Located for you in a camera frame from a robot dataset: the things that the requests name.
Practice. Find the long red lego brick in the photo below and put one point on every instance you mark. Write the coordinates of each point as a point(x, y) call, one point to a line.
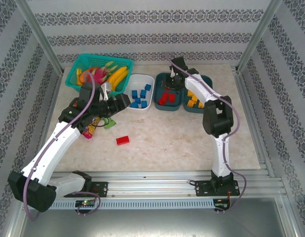
point(123, 140)

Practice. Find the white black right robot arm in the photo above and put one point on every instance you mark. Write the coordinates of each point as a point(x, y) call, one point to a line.
point(220, 158)

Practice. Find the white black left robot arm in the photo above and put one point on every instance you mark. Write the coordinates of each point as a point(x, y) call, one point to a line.
point(51, 148)

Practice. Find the dark teal plastic container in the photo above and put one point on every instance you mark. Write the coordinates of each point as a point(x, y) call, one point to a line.
point(208, 80)
point(158, 89)

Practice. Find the green block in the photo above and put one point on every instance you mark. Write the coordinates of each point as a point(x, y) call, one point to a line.
point(110, 124)

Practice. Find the large yellow toy banana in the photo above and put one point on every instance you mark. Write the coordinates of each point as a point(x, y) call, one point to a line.
point(115, 77)

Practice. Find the small yellow toy banana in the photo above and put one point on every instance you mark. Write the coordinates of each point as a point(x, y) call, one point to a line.
point(125, 74)

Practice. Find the white plastic container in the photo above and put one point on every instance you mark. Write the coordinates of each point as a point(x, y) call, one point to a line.
point(140, 80)

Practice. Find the pink orange candy packet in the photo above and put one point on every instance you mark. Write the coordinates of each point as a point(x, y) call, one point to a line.
point(89, 130)

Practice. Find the pink toy dragon fruit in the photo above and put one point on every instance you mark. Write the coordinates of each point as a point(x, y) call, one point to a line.
point(99, 73)

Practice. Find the orange toy fruit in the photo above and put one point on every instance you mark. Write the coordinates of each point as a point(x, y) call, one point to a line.
point(81, 77)

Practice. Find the small yellow toy fruit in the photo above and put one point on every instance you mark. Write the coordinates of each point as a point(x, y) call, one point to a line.
point(79, 72)

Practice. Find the teal plastic mesh basket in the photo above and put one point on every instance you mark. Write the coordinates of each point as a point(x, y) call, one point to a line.
point(76, 66)

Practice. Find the left small circuit board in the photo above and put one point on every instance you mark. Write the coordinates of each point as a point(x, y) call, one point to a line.
point(86, 203)

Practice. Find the small circuit board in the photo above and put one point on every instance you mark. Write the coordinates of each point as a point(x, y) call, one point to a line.
point(221, 204)
point(86, 203)

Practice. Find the right small circuit board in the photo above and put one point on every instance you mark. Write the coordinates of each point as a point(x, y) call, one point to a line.
point(221, 204)

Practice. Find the aluminium side rail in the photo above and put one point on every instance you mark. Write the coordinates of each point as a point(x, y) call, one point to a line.
point(51, 103)

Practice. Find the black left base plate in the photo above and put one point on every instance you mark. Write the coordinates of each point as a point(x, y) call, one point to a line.
point(102, 188)

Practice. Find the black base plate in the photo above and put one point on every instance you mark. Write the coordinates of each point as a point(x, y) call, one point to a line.
point(202, 188)
point(102, 188)

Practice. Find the aluminium rail beam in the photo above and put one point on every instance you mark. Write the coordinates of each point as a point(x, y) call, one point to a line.
point(152, 184)

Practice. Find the aluminium frame post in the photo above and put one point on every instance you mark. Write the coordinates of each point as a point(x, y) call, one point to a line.
point(36, 34)
point(259, 34)

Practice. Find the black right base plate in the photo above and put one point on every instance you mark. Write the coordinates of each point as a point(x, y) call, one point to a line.
point(202, 188)

